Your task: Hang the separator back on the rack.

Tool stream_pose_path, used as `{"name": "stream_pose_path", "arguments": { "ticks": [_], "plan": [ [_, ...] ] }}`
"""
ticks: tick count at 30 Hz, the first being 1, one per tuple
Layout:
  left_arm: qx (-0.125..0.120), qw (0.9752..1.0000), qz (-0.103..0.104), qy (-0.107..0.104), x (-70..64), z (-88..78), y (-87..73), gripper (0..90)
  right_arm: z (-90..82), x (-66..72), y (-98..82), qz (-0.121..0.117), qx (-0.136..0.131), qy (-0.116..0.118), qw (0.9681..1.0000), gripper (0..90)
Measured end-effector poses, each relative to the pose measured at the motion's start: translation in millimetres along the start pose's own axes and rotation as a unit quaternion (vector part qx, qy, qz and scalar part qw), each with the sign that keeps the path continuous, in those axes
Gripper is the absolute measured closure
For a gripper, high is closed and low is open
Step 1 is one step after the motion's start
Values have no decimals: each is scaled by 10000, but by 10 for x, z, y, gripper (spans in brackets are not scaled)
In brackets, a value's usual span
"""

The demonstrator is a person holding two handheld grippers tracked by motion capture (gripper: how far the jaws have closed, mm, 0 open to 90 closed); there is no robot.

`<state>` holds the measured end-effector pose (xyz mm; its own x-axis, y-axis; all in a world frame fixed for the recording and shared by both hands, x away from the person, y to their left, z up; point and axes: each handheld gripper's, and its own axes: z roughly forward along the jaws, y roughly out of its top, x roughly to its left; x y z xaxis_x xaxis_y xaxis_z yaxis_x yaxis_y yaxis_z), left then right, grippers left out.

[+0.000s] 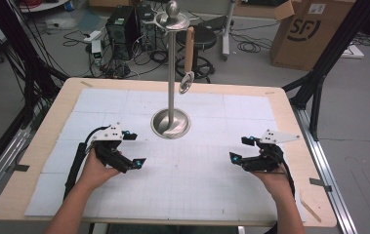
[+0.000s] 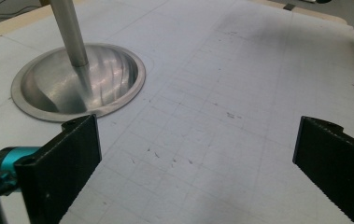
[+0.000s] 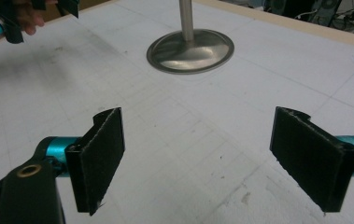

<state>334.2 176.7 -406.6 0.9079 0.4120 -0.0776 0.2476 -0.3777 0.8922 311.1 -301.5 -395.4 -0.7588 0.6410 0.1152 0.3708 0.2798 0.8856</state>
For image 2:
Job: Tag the white gridded mat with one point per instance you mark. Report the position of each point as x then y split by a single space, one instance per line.
212 77

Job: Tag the grey tape piece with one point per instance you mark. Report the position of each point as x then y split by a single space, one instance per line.
290 6

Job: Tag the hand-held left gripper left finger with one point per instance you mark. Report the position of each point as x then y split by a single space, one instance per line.
56 174

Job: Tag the tall metal hook stand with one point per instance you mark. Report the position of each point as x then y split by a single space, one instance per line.
72 84

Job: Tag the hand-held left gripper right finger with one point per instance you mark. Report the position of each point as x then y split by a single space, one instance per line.
339 161

